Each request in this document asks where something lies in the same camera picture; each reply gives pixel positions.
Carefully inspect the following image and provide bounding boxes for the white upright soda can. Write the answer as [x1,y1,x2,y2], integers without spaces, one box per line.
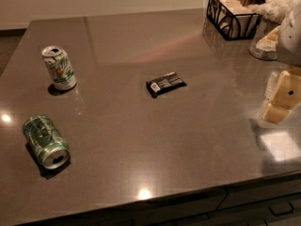
[41,45,76,90]

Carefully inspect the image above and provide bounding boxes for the black wire napkin basket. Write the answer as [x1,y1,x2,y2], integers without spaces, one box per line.
[206,0,261,40]

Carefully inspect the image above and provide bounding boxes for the clear glass jar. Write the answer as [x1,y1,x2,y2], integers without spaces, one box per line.
[249,17,279,61]

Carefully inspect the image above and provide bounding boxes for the black rxbar chocolate bar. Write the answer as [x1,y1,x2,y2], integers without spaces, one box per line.
[146,73,187,98]

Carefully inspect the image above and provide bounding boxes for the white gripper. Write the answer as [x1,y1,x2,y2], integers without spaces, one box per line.
[261,3,301,124]

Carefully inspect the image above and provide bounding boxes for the green soda can lying down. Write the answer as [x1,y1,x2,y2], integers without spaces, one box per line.
[23,115,70,170]

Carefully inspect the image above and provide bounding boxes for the dark drawer handle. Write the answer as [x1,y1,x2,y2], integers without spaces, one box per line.
[269,202,295,217]

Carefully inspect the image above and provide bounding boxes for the crumpled white plastic bag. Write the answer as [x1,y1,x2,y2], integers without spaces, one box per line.
[250,0,301,24]

